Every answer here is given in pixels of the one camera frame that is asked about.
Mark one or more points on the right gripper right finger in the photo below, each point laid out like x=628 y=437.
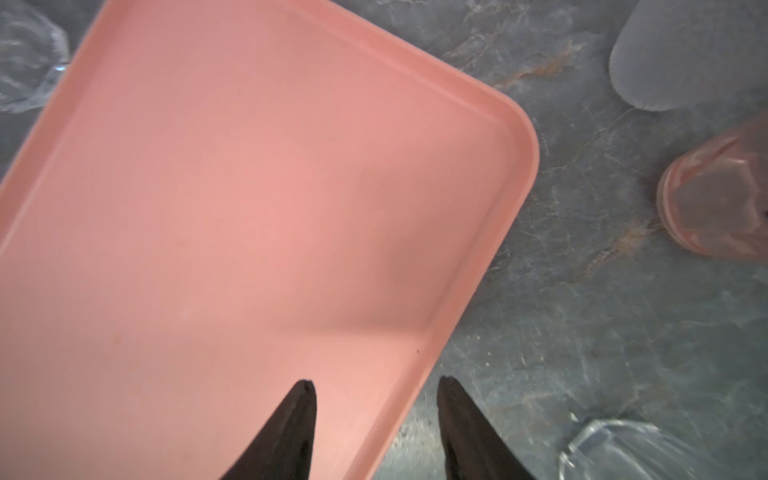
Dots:
x=472 y=447

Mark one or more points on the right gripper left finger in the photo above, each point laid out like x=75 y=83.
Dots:
x=283 y=447

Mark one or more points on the clear short glass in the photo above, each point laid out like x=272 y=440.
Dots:
x=625 y=449

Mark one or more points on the pink plastic tray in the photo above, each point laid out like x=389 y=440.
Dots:
x=222 y=198

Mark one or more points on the pink translucent plastic cup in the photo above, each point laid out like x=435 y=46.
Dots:
x=713 y=200

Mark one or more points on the frosted white plastic cup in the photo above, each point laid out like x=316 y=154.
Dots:
x=674 y=54

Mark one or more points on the clear glass back right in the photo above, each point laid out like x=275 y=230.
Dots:
x=34 y=56

